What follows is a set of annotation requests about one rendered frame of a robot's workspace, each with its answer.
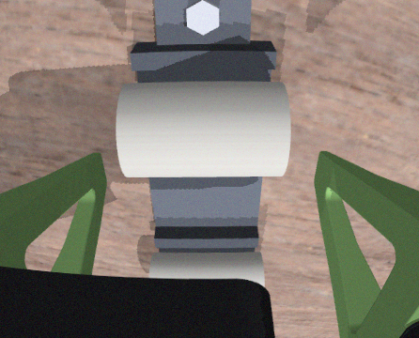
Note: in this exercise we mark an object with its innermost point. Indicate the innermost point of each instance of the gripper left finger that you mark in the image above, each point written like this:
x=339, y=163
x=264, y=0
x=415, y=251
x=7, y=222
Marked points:
x=28, y=210

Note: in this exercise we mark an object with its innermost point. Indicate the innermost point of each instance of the white cylinder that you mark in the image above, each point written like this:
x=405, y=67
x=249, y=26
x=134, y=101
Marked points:
x=248, y=266
x=203, y=129

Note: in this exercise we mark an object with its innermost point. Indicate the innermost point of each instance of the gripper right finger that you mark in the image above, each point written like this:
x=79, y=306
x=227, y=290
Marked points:
x=392, y=209

